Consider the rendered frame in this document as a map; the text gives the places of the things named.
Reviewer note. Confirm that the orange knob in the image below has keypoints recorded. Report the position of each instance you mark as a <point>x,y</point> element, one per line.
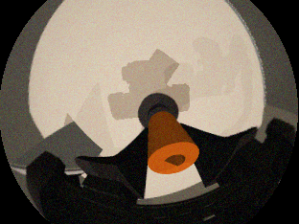
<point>170,148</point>

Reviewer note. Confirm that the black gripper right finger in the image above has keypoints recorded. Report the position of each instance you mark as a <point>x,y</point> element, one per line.
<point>216,151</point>

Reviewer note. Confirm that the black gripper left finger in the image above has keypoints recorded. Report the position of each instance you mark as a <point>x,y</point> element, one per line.
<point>129,166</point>

